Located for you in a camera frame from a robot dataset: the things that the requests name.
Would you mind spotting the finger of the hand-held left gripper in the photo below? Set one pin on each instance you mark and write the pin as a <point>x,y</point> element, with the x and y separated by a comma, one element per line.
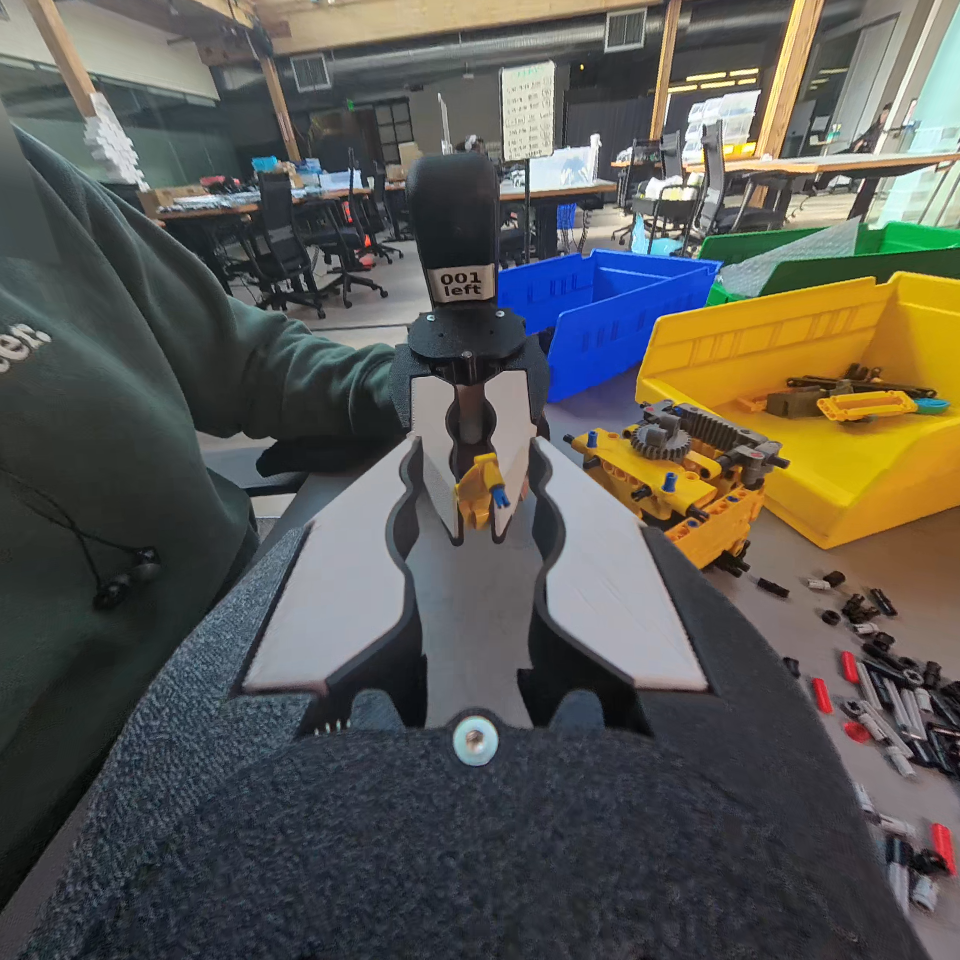
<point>431,435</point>
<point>517,420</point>

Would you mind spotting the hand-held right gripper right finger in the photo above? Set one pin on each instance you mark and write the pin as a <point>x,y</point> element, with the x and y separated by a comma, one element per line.
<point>607,592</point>

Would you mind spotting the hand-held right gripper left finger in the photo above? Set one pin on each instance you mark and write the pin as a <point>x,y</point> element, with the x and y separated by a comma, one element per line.
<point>337,600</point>

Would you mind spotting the yellow thin lego liftarm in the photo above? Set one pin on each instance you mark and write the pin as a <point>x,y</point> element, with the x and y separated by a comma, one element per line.
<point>474,495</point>

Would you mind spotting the blue lego pin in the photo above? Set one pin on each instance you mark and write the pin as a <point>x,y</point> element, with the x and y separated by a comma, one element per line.
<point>501,496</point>

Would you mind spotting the yellow black lego model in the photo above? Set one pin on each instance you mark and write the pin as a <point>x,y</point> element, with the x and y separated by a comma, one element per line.
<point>675,487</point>

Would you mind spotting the person's left forearm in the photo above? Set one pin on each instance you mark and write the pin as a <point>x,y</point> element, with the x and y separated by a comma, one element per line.
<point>300,382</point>

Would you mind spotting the heap of mixed lego beams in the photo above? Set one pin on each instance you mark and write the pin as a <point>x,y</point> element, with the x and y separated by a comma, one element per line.
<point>855,405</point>

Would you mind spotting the pile of small lego pins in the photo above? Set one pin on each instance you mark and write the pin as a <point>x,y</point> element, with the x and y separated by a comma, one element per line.
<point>900,705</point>

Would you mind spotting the wooden desk with equipment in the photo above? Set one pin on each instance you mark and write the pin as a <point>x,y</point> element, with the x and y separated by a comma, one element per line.
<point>562,187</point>

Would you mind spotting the blue plastic storage bin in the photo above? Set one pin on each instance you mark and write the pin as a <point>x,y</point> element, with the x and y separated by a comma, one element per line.
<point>600,337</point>

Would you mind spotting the whiteboard sign on stand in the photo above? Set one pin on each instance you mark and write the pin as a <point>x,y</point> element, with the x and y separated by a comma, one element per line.
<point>529,112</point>

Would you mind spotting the cluttered wooden office desk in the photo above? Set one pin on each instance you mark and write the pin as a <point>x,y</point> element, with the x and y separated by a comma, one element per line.
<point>217,206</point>

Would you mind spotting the black mesh office chair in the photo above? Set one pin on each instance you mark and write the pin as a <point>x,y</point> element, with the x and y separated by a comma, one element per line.
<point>720,187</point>

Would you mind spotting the yellow plastic storage bin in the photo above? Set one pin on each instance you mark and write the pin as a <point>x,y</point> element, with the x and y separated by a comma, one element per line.
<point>862,487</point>

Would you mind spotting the person's green sweatshirt torso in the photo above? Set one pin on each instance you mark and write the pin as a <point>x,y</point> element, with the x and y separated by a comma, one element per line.
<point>90,450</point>

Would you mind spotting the clear bubble wrap sheet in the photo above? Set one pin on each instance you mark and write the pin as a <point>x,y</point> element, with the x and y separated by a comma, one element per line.
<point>795,262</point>

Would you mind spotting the stack of white boxes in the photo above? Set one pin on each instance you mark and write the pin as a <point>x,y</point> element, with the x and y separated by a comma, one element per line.
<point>112,142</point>

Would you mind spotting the green plastic storage bin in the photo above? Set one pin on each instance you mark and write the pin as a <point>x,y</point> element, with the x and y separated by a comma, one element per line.
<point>915,262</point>

